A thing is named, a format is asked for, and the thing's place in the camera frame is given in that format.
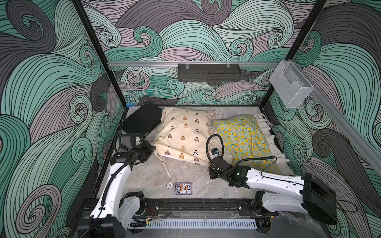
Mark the yellow lemon print pillow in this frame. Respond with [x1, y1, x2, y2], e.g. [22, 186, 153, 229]
[213, 114, 294, 175]

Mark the cream bear print pillow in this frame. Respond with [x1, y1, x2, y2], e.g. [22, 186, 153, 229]
[153, 107, 212, 165]

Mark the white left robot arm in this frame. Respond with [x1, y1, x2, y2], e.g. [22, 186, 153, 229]
[75, 140, 156, 238]

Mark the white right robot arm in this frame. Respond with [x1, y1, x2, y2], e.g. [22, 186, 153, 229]
[209, 156, 337, 225]

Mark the black ribbed hard case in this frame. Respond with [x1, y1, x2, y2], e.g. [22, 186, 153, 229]
[120, 104, 162, 138]

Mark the small round white token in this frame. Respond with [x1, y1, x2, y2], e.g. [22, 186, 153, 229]
[166, 181, 174, 189]

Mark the playing card box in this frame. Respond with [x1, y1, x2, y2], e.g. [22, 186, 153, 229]
[175, 182, 192, 195]

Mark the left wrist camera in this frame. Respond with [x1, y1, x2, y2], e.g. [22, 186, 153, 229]
[119, 134, 140, 151]

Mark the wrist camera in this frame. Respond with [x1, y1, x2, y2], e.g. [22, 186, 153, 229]
[210, 148, 220, 159]
[119, 134, 140, 151]

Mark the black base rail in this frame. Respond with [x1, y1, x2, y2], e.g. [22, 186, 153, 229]
[134, 198, 278, 218]

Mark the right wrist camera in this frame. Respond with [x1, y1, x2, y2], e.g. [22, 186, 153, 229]
[210, 148, 220, 159]

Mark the white slotted cable duct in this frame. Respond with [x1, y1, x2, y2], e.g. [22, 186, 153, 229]
[137, 219, 257, 230]

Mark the aluminium rail back wall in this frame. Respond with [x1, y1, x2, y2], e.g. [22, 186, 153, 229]
[107, 60, 280, 68]

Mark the aluminium rail wall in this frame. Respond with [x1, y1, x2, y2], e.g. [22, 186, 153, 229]
[107, 60, 280, 68]
[296, 64, 381, 174]

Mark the black wall mounted tray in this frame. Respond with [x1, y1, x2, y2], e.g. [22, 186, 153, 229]
[177, 64, 242, 85]

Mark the clear acrylic wall holder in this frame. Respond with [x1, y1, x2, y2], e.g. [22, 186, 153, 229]
[270, 60, 314, 109]

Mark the aluminium rail right wall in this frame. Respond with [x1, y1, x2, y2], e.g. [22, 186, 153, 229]
[296, 64, 381, 174]

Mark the black corner frame post left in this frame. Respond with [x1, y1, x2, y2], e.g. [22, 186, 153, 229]
[72, 0, 128, 110]

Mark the black corner frame post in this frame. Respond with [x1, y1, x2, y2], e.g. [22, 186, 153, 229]
[72, 0, 128, 110]
[260, 0, 327, 112]

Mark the black corner frame post right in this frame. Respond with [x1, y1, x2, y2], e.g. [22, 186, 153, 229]
[260, 0, 327, 112]

